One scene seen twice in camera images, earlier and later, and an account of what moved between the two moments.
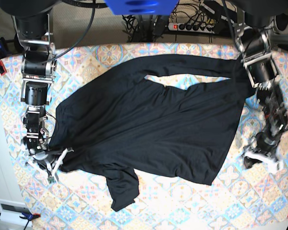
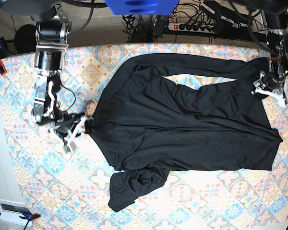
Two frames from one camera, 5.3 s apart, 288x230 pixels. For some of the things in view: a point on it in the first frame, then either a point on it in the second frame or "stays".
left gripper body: [45, 161] to [63, 126]
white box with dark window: [10, 212] stays
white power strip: [203, 28] stays
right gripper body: [264, 145] to [270, 81]
